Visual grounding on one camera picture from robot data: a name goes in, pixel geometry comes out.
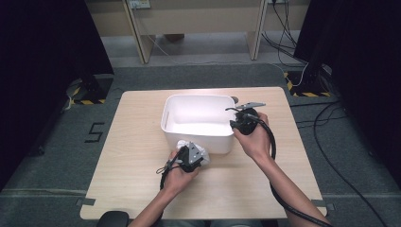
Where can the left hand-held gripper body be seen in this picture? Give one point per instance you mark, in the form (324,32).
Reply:
(193,156)

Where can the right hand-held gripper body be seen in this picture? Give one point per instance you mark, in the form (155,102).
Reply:
(249,122)

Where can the white cloth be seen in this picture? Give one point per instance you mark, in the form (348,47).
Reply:
(205,157)

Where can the white plastic bin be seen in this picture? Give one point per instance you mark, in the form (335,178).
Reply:
(201,118)

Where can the person's right hand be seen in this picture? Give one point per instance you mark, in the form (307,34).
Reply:
(258,143)

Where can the person's left hand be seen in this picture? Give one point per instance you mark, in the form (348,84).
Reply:
(178,179)

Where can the black stand base striped tape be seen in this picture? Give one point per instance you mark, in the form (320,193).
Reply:
(94,91)
(307,88)

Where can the black chair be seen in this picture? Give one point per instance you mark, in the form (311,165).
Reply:
(112,220)

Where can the grey tape strip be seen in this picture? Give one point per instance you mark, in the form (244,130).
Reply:
(85,202)
(321,204)

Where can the beige wooden desk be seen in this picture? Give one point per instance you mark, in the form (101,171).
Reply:
(195,19)

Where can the black curtain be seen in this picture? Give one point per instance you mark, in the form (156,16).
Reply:
(362,47)
(41,63)

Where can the white wall socket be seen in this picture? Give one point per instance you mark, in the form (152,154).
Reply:
(139,3)

